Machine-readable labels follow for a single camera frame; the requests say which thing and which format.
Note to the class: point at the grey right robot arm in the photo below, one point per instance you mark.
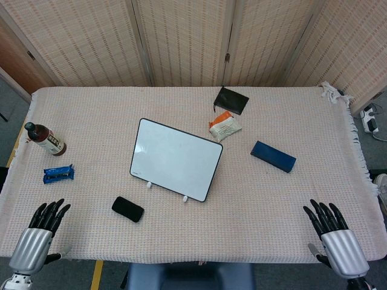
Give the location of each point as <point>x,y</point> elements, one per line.
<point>358,284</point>

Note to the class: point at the black rectangular foam block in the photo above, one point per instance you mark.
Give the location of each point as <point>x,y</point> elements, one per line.
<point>127,209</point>

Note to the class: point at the white plastic board foot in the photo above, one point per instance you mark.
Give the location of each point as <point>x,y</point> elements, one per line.
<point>149,185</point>
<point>186,198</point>

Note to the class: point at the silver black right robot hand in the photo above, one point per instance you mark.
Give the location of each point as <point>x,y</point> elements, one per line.
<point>344,253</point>

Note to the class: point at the black zip pouch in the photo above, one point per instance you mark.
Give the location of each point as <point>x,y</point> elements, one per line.
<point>231,101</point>

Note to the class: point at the white power strip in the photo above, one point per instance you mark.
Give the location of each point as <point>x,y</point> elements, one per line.
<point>369,119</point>

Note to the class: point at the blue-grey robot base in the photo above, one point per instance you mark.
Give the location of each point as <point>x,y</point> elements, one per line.
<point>187,276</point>

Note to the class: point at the long dark blue box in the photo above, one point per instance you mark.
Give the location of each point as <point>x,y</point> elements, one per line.
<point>273,156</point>

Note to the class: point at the blue snack packet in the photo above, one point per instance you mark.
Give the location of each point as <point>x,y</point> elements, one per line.
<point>58,174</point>

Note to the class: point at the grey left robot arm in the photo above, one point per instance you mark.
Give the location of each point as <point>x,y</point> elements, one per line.
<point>16,281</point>

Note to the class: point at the white tablet board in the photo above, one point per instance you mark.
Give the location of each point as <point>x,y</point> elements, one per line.
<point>176,158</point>

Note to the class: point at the woven folding screen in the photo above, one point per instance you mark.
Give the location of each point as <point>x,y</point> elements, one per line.
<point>187,42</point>

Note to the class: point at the white shoe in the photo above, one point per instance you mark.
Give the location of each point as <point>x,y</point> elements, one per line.
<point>381,184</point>

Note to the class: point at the beige woven tablecloth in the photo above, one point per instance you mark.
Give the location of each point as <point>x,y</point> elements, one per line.
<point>257,211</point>

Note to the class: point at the dark sauce bottle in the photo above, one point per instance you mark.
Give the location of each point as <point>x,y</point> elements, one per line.
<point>45,139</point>

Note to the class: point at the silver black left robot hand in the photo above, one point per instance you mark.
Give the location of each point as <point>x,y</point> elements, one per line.
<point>30,250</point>

